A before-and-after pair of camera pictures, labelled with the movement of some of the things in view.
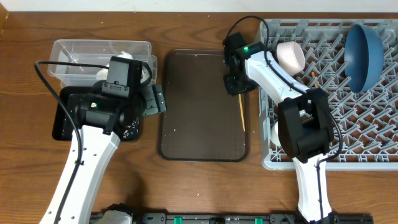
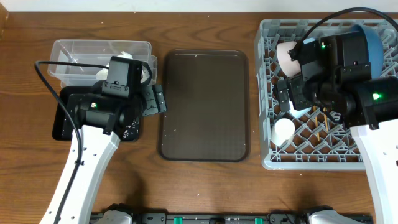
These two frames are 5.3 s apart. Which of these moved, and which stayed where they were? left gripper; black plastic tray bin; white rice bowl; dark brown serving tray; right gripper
Moved: right gripper
Stayed: left gripper; white rice bowl; black plastic tray bin; dark brown serving tray
